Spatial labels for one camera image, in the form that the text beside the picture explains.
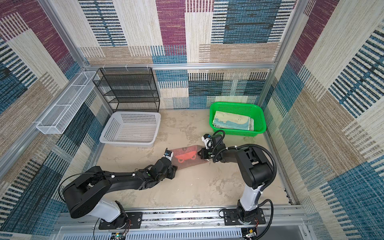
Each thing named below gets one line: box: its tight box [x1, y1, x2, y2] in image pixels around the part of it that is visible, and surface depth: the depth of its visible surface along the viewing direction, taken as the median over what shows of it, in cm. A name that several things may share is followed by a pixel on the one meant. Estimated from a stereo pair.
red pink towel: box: [170, 145, 210, 169], surface depth 96 cm
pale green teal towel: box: [212, 110, 254, 131], surface depth 108 cm
